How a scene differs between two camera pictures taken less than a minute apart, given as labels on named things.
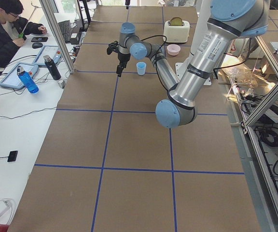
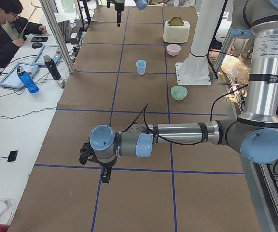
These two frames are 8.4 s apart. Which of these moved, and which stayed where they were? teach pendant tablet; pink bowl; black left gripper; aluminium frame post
Moved: black left gripper
Stayed: pink bowl; aluminium frame post; teach pendant tablet
